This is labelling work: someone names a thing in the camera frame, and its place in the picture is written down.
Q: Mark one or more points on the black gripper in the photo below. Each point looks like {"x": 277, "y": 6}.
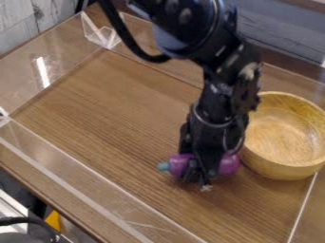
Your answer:
{"x": 209, "y": 142}

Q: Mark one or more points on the purple toy eggplant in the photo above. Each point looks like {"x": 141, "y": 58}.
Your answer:
{"x": 178, "y": 163}

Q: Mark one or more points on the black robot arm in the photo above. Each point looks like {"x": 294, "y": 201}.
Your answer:
{"x": 197, "y": 30}

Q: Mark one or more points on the brown wooden bowl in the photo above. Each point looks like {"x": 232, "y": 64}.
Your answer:
{"x": 285, "y": 138}

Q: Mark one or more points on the yellow label on device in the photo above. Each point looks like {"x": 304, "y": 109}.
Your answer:
{"x": 53, "y": 220}

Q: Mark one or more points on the clear acrylic tray wall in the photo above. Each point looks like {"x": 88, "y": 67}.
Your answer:
{"x": 104, "y": 209}

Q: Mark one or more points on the clear acrylic corner bracket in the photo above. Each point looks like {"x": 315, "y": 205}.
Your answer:
{"x": 104, "y": 36}

